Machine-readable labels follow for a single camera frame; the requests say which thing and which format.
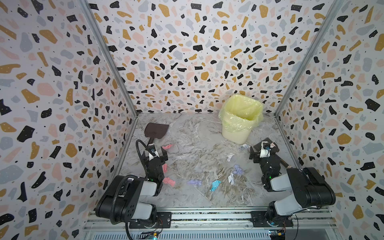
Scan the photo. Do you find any brown cartoon face brush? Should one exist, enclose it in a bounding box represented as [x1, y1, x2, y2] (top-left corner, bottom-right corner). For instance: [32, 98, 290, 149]
[279, 158, 292, 169]

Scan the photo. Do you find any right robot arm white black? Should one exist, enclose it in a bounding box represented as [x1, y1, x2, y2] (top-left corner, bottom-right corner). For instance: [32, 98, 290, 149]
[249, 138, 336, 228]

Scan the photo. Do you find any purple paper scrap lower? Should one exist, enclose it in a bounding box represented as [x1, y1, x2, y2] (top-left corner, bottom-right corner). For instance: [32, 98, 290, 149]
[187, 180, 202, 187]

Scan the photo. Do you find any pink paper scrap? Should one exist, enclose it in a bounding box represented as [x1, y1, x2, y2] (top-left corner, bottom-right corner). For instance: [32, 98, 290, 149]
[162, 145, 173, 150]
[162, 164, 168, 173]
[163, 178, 176, 187]

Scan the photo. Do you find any pale blue paper scrap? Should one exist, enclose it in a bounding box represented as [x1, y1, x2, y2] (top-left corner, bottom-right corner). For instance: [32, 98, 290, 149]
[239, 144, 251, 151]

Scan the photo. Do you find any white paper scrap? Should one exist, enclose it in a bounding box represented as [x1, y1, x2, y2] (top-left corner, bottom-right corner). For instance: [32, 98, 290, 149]
[228, 173, 235, 186]
[227, 153, 235, 162]

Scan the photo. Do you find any purple paper scrap right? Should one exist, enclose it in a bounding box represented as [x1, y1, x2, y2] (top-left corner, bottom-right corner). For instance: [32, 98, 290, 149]
[233, 165, 244, 176]

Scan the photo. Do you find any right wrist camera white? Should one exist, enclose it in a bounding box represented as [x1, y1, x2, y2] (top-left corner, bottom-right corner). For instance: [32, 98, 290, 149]
[260, 141, 271, 158]

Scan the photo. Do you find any pink paper scrap lower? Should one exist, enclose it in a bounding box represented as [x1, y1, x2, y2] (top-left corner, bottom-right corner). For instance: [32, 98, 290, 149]
[163, 178, 176, 187]

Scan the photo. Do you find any bin with yellow bag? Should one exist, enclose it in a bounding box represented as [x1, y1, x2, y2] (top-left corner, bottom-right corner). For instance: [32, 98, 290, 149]
[219, 94, 264, 145]

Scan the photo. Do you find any pink paper scrap upper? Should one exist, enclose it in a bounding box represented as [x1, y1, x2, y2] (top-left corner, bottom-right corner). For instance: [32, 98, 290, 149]
[162, 145, 173, 150]

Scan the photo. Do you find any white paper scrap middle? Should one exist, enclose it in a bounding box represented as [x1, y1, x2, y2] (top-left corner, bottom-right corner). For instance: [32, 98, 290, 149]
[227, 153, 235, 162]

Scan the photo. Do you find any purple paper scrap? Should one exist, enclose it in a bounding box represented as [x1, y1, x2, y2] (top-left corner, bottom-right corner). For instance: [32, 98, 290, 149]
[187, 180, 202, 187]
[233, 165, 244, 176]

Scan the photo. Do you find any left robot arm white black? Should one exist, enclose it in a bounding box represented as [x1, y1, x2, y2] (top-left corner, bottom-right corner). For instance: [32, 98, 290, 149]
[95, 148, 168, 228]

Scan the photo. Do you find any pink paper scrap middle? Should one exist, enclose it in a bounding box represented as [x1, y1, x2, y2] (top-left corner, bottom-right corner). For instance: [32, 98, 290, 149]
[162, 164, 168, 173]

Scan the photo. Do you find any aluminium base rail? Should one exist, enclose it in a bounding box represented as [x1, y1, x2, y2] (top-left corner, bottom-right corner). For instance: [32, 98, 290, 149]
[84, 207, 342, 240]

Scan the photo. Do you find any brown dustpan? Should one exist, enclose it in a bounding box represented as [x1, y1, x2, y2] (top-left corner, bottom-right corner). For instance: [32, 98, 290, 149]
[145, 123, 169, 145]

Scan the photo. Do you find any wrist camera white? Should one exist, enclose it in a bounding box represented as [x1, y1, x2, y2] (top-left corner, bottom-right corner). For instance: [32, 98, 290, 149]
[148, 144, 159, 160]
[260, 141, 271, 158]

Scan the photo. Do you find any white paper scrap lower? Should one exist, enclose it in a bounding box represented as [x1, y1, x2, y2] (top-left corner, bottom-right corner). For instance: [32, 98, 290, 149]
[228, 173, 235, 186]

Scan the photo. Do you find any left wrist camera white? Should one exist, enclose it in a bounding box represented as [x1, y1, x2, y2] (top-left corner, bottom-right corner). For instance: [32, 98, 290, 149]
[148, 144, 159, 160]

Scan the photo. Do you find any cyan paper scrap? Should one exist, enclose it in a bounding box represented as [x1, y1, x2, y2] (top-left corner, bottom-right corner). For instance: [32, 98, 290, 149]
[210, 180, 221, 192]

